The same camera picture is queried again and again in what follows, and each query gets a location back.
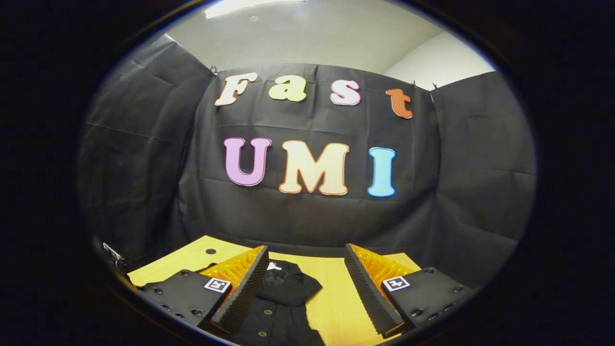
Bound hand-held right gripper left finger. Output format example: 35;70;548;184
139;245;270;336

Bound black button shirt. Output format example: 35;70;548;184
207;259;326;346

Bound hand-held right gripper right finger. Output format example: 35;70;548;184
344;243;479;337

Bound black backdrop cloth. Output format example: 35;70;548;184
79;35;536;288

